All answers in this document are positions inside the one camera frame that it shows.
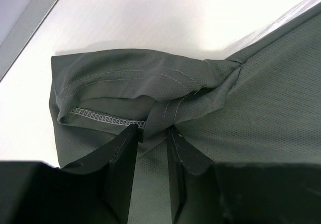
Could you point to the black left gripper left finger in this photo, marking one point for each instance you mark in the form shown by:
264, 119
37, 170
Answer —
93, 189

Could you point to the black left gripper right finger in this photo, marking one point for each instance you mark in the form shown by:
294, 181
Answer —
205, 191

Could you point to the grey t shirt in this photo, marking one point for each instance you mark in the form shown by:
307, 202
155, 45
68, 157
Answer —
261, 104

